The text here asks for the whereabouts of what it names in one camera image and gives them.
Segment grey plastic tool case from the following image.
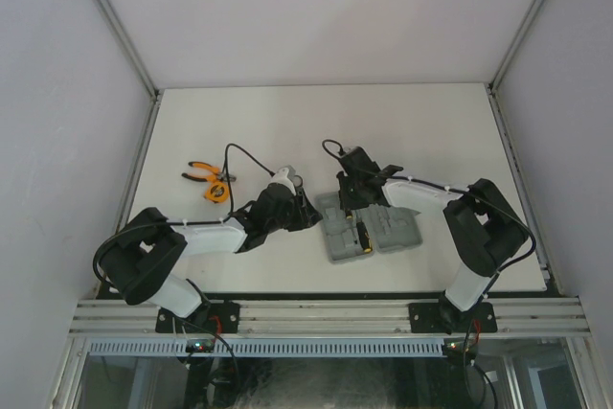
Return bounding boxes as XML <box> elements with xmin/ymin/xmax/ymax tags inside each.
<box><xmin>315</xmin><ymin>193</ymin><xmax>422</xmax><ymax>263</ymax></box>

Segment orange handled pliers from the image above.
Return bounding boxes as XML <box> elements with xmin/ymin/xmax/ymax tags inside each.
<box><xmin>181</xmin><ymin>161</ymin><xmax>237</xmax><ymax>183</ymax></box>

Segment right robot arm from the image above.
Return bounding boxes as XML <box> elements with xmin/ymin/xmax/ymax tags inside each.
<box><xmin>328</xmin><ymin>147</ymin><xmax>536</xmax><ymax>333</ymax></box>

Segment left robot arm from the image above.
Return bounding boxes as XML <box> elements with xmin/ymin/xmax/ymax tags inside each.
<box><xmin>93</xmin><ymin>183</ymin><xmax>322</xmax><ymax>332</ymax></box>

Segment orange tape measure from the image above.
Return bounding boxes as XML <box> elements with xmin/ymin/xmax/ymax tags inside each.
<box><xmin>203</xmin><ymin>181</ymin><xmax>230</xmax><ymax>204</ymax></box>

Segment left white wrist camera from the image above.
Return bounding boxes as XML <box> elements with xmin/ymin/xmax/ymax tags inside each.
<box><xmin>271</xmin><ymin>166</ymin><xmax>303</xmax><ymax>190</ymax></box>

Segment left camera black cable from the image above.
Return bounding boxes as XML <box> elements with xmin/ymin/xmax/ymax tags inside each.
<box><xmin>91</xmin><ymin>142</ymin><xmax>279</xmax><ymax>285</ymax></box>

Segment camera black cable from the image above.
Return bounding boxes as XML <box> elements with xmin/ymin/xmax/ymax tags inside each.
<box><xmin>91</xmin><ymin>142</ymin><xmax>279</xmax><ymax>285</ymax></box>
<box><xmin>321</xmin><ymin>139</ymin><xmax>536</xmax><ymax>281</ymax></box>

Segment slotted grey cable duct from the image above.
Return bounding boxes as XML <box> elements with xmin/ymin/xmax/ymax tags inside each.
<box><xmin>89</xmin><ymin>338</ymin><xmax>444</xmax><ymax>358</ymax></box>

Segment right camera black cable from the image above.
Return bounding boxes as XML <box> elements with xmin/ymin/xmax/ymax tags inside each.
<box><xmin>321</xmin><ymin>139</ymin><xmax>536</xmax><ymax>281</ymax></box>

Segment aluminium front rail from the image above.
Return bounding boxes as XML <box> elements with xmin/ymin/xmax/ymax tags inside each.
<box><xmin>69</xmin><ymin>298</ymin><xmax>590</xmax><ymax>338</ymax></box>

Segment right aluminium frame post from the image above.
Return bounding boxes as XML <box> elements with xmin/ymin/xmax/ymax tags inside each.
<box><xmin>488</xmin><ymin>0</ymin><xmax>576</xmax><ymax>94</ymax></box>

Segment aluminium frame post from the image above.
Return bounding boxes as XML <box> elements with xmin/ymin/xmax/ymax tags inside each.
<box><xmin>65</xmin><ymin>0</ymin><xmax>160</xmax><ymax>100</ymax></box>
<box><xmin>488</xmin><ymin>0</ymin><xmax>576</xmax><ymax>94</ymax></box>

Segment left aluminium frame post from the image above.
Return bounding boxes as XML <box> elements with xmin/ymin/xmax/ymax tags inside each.
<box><xmin>65</xmin><ymin>0</ymin><xmax>160</xmax><ymax>100</ymax></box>

